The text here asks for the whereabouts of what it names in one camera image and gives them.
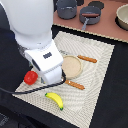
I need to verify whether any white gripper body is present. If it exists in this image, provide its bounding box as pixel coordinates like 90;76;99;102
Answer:
25;41;63;85

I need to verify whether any red toy tomato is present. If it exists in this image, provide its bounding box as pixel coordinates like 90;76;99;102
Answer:
24;71;38;85

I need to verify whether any yellow toy banana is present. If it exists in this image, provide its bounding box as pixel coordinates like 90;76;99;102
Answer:
45;92;63;109

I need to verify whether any small grey saucepan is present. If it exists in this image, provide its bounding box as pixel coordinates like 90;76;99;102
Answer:
79;6;101;30

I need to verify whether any brown toy sausage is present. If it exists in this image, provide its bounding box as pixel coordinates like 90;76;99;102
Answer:
82;13;99;17

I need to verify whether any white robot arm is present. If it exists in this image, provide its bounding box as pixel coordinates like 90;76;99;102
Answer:
0;0;63;85

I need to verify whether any round wooden plate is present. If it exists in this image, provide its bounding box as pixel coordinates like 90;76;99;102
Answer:
62;55;83;79

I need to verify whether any white woven placemat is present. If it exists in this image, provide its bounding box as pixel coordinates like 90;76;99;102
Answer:
17;32;114;128

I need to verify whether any large grey pot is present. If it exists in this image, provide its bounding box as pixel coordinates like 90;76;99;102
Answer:
56;0;77;19

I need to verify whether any pink toy stove top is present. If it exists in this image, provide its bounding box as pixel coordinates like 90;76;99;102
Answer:
54;0;128;42

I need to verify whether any white toy sink bowl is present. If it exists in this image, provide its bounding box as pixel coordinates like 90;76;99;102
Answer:
116;4;128;30

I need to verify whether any fork with wooden handle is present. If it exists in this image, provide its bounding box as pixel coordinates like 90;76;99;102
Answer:
65;80;85;90

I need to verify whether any knife with wooden handle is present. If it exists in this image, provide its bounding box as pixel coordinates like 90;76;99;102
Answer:
59;50;97;63

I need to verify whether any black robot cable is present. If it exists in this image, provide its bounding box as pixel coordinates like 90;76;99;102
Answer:
0;69;68;96

